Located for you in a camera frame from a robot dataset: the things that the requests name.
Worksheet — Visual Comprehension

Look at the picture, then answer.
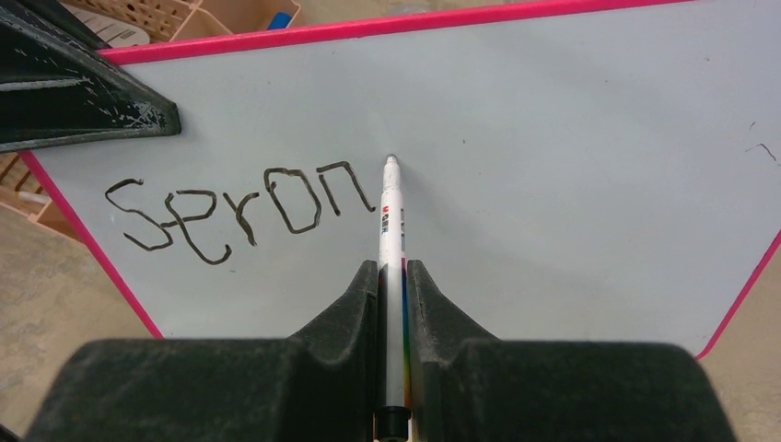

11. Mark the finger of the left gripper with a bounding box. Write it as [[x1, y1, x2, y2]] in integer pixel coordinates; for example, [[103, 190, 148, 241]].
[[1, 1, 181, 153]]

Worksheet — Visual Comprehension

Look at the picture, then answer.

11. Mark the white marker pen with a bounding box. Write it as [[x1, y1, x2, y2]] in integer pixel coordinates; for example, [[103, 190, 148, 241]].
[[375, 155, 412, 441]]

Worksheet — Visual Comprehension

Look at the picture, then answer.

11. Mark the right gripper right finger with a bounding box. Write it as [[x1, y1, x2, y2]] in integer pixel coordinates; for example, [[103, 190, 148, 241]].
[[407, 260, 735, 441]]

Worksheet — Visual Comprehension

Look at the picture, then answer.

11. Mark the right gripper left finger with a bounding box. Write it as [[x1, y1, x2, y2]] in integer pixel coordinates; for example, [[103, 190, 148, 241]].
[[26, 261, 378, 441]]

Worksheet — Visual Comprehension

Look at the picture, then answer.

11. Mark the blue capped glue stick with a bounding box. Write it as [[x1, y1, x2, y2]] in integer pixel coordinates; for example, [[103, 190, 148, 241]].
[[266, 11, 292, 30]]

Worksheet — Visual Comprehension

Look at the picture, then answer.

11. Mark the red-framed whiteboard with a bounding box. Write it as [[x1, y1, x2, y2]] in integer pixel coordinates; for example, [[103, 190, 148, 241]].
[[23, 1, 780, 355]]

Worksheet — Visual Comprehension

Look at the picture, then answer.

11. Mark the orange plastic file organizer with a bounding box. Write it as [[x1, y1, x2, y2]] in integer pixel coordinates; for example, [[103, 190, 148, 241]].
[[1, 0, 303, 242]]

